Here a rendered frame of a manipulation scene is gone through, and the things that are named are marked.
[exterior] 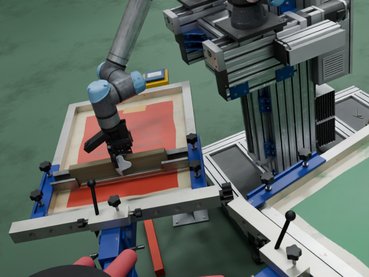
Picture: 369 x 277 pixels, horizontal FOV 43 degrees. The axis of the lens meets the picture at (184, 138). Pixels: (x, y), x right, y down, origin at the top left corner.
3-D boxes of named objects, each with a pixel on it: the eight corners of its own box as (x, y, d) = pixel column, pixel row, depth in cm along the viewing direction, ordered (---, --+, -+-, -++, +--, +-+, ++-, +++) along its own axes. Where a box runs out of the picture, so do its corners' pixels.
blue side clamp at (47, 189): (52, 177, 186) (46, 164, 182) (64, 175, 186) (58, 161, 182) (37, 233, 162) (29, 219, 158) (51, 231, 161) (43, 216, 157)
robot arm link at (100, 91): (114, 82, 149) (90, 93, 146) (123, 111, 155) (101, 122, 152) (104, 75, 155) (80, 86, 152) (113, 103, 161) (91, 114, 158)
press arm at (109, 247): (107, 227, 150) (102, 216, 147) (125, 224, 150) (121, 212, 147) (102, 271, 136) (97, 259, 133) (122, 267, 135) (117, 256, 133)
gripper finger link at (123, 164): (134, 177, 167) (128, 154, 163) (118, 180, 167) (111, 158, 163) (135, 172, 170) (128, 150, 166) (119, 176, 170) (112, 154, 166)
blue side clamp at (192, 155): (189, 151, 183) (185, 137, 179) (202, 149, 182) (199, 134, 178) (195, 204, 158) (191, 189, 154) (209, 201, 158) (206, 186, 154)
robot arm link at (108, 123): (94, 121, 154) (96, 108, 161) (98, 132, 156) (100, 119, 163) (116, 117, 153) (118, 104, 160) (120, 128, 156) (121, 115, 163)
